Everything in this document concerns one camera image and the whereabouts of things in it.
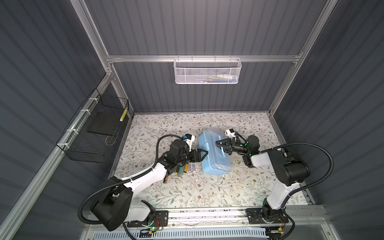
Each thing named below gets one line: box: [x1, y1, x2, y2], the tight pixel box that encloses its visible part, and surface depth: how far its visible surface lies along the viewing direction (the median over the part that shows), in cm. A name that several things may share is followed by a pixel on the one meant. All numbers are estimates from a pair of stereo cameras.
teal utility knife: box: [178, 166, 185, 177], surface depth 90 cm
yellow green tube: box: [119, 107, 128, 122], surface depth 83 cm
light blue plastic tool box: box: [198, 129, 235, 176], surface depth 82 cm
